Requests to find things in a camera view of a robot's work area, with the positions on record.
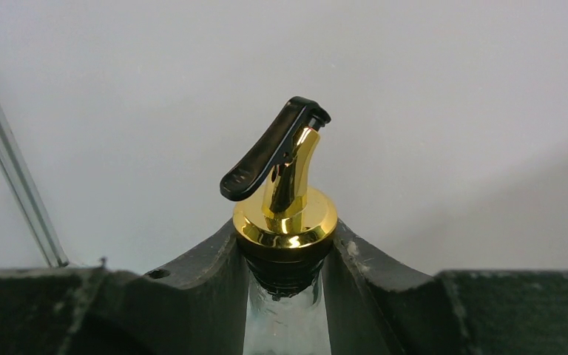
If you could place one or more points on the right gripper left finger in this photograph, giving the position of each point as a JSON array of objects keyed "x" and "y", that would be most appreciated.
[{"x": 194, "y": 304}]

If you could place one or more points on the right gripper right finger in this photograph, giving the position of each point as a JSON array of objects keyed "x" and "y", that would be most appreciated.
[{"x": 378, "y": 305}]

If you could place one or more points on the gold spout glass bottle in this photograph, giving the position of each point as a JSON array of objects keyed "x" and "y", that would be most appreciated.
[{"x": 284, "y": 228}]

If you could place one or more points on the left aluminium frame post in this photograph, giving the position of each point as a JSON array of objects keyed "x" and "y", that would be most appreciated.
[{"x": 28, "y": 199}]

